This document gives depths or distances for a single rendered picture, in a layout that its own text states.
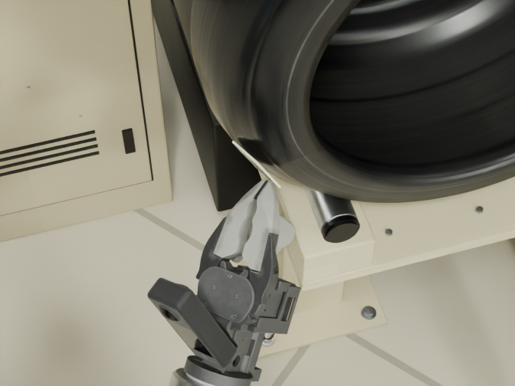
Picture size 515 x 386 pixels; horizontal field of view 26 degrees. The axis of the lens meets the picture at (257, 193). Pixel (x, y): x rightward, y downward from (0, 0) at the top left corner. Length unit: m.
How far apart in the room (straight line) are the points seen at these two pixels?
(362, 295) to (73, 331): 0.58
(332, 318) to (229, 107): 1.21
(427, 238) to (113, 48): 0.79
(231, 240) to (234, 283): 0.05
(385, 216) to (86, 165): 0.94
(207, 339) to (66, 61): 0.96
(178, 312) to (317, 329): 1.16
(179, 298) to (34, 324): 1.22
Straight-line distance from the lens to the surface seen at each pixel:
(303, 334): 2.20
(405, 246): 1.38
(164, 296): 1.07
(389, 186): 1.20
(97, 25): 1.92
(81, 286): 2.29
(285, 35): 0.97
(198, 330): 1.09
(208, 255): 1.16
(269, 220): 1.12
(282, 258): 2.04
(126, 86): 2.05
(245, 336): 1.16
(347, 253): 1.31
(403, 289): 2.28
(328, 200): 1.27
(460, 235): 1.40
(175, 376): 1.16
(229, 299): 1.13
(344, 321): 2.22
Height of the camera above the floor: 1.96
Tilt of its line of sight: 55 degrees down
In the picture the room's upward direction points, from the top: straight up
